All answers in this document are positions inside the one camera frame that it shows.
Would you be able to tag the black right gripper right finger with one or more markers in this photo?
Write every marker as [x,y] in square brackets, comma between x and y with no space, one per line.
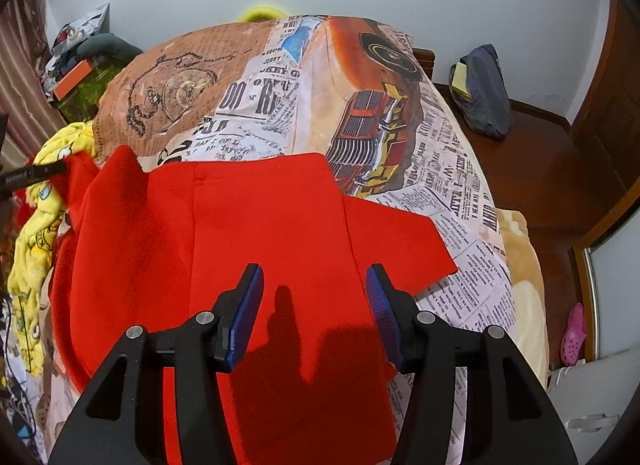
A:
[509,416]

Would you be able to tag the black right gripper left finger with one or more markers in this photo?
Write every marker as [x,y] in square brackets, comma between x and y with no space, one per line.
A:
[119,418]

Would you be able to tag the red sweatshirt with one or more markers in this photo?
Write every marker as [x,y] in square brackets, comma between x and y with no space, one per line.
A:
[155,248]

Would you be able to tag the striped brown curtain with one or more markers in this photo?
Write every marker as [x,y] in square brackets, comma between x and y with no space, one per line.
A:
[24,54]

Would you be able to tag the yellow cartoon pajama garment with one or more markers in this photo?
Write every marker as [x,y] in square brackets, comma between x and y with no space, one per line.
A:
[34,245]

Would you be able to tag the white plastic furniture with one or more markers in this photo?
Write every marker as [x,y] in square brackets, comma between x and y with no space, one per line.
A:
[591,399]

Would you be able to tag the pink croc shoe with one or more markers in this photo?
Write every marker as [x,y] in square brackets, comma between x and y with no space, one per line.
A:
[574,336]

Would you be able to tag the orange box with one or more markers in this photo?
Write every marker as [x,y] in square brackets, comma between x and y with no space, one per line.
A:
[69,81]

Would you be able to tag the beige fleece blanket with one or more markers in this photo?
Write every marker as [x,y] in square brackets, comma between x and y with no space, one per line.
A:
[528,292]

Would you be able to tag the dark green cushion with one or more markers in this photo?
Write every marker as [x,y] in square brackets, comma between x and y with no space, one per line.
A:
[107,45]

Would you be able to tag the yellow pillow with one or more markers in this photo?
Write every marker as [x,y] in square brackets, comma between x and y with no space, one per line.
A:
[261,14]

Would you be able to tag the wooden door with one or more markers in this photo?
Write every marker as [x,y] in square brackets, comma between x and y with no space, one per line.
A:
[607,125]

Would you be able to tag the dark blue backpack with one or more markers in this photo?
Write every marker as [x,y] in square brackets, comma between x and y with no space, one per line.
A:
[477,87]

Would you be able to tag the printed newspaper car bedspread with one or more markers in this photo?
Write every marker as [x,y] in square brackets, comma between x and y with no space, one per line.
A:
[349,89]

